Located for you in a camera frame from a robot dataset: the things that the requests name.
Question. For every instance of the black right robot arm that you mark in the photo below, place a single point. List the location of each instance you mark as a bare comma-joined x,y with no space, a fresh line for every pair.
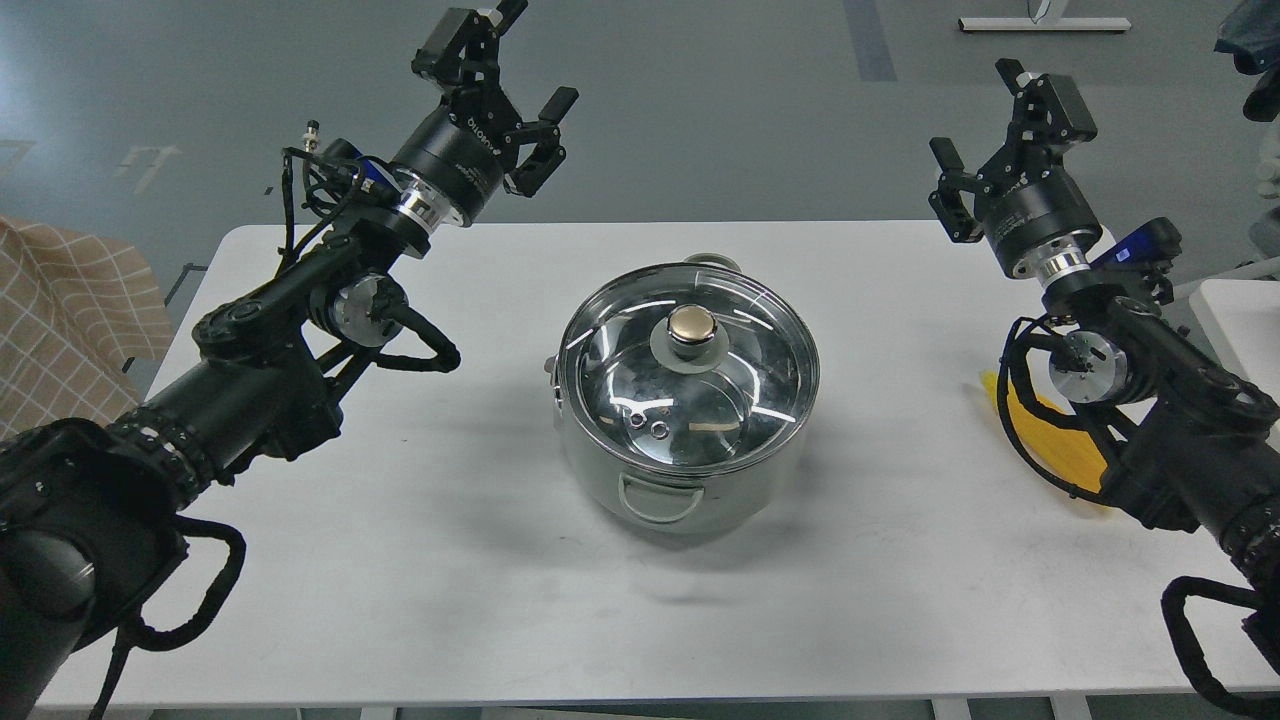
1183,440

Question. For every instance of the yellow corn cob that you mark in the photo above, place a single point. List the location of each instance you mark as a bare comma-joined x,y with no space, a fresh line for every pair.
1064,458

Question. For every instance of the stainless steel cooking pot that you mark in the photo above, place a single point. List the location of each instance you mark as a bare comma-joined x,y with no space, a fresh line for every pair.
705,504

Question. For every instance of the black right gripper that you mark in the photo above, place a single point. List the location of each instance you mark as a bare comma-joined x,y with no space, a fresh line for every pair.
1025,199

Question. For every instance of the glass pot lid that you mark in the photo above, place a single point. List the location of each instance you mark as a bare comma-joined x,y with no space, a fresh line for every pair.
687,369

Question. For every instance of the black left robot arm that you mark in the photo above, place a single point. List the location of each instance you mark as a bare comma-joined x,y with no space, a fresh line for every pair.
96,539

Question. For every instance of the beige checkered cloth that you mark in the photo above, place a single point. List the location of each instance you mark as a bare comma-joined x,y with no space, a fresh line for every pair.
74,307

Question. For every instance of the white stand base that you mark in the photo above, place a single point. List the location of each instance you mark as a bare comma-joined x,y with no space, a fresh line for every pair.
1046,17

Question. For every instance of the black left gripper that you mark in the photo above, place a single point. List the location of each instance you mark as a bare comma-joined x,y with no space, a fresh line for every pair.
474,137

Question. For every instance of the dark blue object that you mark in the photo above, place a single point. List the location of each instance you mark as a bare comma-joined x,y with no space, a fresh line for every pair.
1249,34

